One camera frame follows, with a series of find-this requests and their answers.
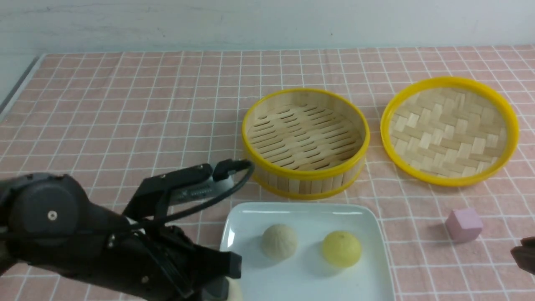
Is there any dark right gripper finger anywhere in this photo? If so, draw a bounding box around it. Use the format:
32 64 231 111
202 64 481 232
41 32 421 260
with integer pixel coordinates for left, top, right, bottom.
510 237 535 275

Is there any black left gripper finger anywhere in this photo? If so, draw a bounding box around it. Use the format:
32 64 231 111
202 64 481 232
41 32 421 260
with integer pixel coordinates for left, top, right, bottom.
198 277 230 301
192 245 242 280

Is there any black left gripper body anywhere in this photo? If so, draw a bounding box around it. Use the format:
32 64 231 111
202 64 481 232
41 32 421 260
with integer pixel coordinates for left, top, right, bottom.
96 225 209 301

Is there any white steamed bun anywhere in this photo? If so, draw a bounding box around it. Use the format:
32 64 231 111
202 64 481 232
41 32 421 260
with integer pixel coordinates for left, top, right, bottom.
260 224 298 262
226 277 243 301

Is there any yellow steamed bun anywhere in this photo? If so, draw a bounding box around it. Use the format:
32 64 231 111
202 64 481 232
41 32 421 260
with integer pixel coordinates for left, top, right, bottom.
321 230 362 268

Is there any white steamed bun front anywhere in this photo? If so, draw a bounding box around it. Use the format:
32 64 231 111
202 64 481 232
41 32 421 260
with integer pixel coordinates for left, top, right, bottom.
226 277 243 301

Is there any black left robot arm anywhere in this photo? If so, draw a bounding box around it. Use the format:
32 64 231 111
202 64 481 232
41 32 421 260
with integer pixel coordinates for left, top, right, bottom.
1 173 242 301

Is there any white square plate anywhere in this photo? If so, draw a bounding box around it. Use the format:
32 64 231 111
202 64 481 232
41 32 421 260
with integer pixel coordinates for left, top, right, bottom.
220 202 396 301

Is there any pink cube block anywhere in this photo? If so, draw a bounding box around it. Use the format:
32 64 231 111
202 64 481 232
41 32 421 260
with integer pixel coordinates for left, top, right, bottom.
445 208 483 243

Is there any woven bamboo steamer lid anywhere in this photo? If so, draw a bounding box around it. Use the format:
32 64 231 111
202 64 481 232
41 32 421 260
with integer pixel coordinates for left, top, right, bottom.
380 77 520 187

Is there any bamboo steamer basket yellow rim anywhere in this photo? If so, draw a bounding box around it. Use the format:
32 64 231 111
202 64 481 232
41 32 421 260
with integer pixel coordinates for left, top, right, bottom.
241 88 370 200

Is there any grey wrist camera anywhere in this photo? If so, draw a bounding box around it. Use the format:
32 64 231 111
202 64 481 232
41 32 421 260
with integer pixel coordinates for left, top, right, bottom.
122 164 235 222

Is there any black camera cable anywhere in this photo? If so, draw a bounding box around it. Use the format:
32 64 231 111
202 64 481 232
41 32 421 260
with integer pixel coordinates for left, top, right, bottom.
0 159 255 241

